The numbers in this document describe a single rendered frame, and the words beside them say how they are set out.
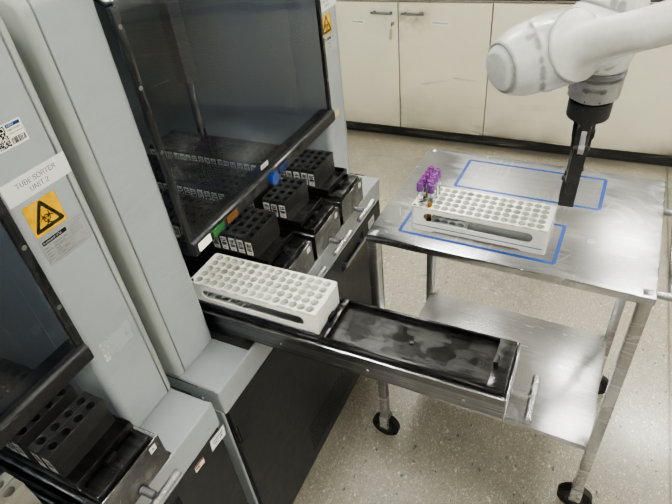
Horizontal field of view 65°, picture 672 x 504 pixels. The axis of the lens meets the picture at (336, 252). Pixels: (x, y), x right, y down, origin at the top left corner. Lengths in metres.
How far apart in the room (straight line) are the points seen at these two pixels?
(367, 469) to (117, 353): 1.03
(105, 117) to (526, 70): 0.61
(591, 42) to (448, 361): 0.55
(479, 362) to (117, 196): 0.66
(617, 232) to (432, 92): 2.15
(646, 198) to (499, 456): 0.89
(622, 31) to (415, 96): 2.56
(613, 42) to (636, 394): 1.45
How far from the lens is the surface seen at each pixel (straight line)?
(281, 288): 1.05
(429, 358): 0.98
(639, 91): 3.14
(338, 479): 1.77
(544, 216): 1.21
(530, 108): 3.20
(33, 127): 0.79
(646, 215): 1.38
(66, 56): 0.82
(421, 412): 1.89
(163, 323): 1.03
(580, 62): 0.86
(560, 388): 1.65
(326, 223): 1.31
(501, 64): 0.87
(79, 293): 0.87
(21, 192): 0.78
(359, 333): 1.02
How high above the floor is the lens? 1.55
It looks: 38 degrees down
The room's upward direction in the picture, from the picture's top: 7 degrees counter-clockwise
